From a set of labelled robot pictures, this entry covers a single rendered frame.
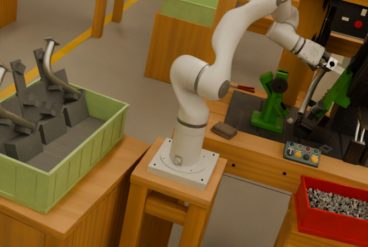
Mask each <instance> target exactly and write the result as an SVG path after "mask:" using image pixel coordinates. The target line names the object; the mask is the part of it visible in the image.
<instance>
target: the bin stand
mask: <svg viewBox="0 0 368 247"><path fill-rule="evenodd" d="M294 194H295V193H292V195H291V198H290V200H289V203H288V209H287V212H286V215H285V217H284V220H283V223H282V225H281V228H280V230H279V233H278V236H277V238H276V241H275V243H274V246H273V247H362V246H357V245H353V244H348V243H344V242H339V241H336V240H331V239H327V238H322V237H317V236H314V235H310V234H305V233H301V232H299V231H298V223H297V216H296V209H295V202H294V199H295V197H294Z"/></svg>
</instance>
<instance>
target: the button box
mask: <svg viewBox="0 0 368 247"><path fill-rule="evenodd" d="M290 143H291V141H287V142H286V144H285V146H284V152H283V158H285V159H289V160H293V161H295V162H299V163H302V164H306V165H310V166H313V167H316V168H318V166H319V160H320V155H321V150H318V149H317V150H318V153H314V150H315V148H311V147H309V148H310V151H306V147H308V146H304V145H302V148H301V149H299V148H298V147H297V146H298V145H300V144H298V143H294V142H293V143H294V146H290ZM289 149H291V150H293V152H294V153H293V155H291V156H290V155H288V153H287V151H288V150H289ZM296 152H300V153H301V156H300V157H296ZM305 154H308V155H309V159H308V160H305V159H304V157H303V156H304V155H305ZM313 156H316V157H318V161H317V162H316V163H313V162H312V161H311V158H312V157H313Z"/></svg>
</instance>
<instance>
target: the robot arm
mask: <svg viewBox="0 0 368 247"><path fill-rule="evenodd" d="M245 1H248V2H249V3H247V4H245V5H243V6H241V7H237V8H234V9H231V10H229V11H228V12H227V13H225V14H224V16H223V17H222V19H221V20H220V22H219V24H218V25H217V27H216V29H215V31H214V33H213V36H212V41H211V43H212V48H213V50H214V52H215V55H216V60H215V62H214V64H213V65H211V64H209V63H207V62H205V61H203V60H201V59H198V58H196V57H194V56H190V55H182V56H179V57H178V58H177V59H176V60H175V61H174V62H173V64H172V66H171V69H170V80H171V85H172V88H173V90H174V93H175V95H176V98H177V100H178V103H179V109H178V113H177V118H176V124H175V129H174V134H173V138H172V143H171V145H170V146H167V147H165V148H164V149H163V150H162V151H161V154H160V159H161V161H162V163H163V164H164V165H165V166H166V167H168V168H169V169H171V170H173V171H176V172H178V173H183V174H195V173H199V172H201V171H203V170H204V169H205V168H206V166H207V163H208V160H207V158H206V156H205V154H204V153H203V152H201V150H202V145H203V141H204V136H205V132H206V127H207V124H208V120H209V113H210V111H209V108H208V106H207V104H206V103H205V101H204V100H203V98H205V99H207V100H210V101H218V100H221V99H222V98H223V97H225V95H226V94H227V93H228V90H229V87H230V83H231V67H232V59H233V55H234V52H235V49H236V47H237V45H238V43H239V41H240V40H241V38H242V36H243V34H244V33H245V31H246V29H247V28H248V27H249V26H250V25H251V24H252V23H253V22H255V21H256V20H258V19H260V18H263V17H265V16H267V15H269V14H271V16H272V18H273V20H274V21H275V22H274V23H272V24H271V26H270V27H269V29H268V31H267V33H266V37H267V38H269V39H270V40H272V41H274V42H275V43H276V44H278V45H280V46H281V47H283V48H285V49H286V50H288V51H289V52H291V53H293V54H294V53H295V54H296V56H297V57H298V58H299V59H300V60H301V61H302V62H304V63H305V64H306V65H308V66H309V67H310V68H311V70H312V71H315V70H317V69H319V68H322V69H323V70H325V71H326V72H330V71H331V70H330V69H328V68H326V65H323V64H322V63H321V62H320V59H321V58H322V59H324V60H325V61H326V62H328V60H329V56H328V55H327V52H326V47H322V46H321V45H319V44H318V43H316V42H313V41H311V40H308V39H305V40H304V38H303V37H301V36H300V35H298V34H297V33H296V32H295V31H296V29H297V27H298V22H299V14H298V9H297V8H296V7H294V6H292V5H291V0H245ZM314 66H316V67H314Z"/></svg>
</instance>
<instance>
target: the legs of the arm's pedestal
mask: <svg viewBox="0 0 368 247"><path fill-rule="evenodd" d="M219 184H220V183H219ZM218 188H219V185H218V187H217V190H218ZM217 190H216V192H215V195H214V197H213V199H212V202H211V204H210V207H209V209H205V208H202V207H199V206H197V205H194V204H191V203H190V204H189V207H188V206H185V205H182V204H179V203H176V202H173V201H171V200H168V199H165V198H162V197H161V195H162V193H160V192H157V191H154V190H152V189H149V188H146V187H143V186H140V185H137V184H134V183H132V182H131V185H130V190H129V196H128V201H127V205H126V211H125V216H124V222H123V227H122V233H121V237H120V242H119V247H150V242H151V238H152V233H153V229H154V224H155V221H156V217H159V218H161V219H164V220H167V221H170V222H173V223H176V224H178V225H181V226H183V230H182V234H181V238H180V242H179V246H178V247H201V245H202V242H203V239H204V235H205V231H206V228H207V225H208V222H209V218H210V215H211V211H212V207H213V204H214V201H215V198H216V194H217Z"/></svg>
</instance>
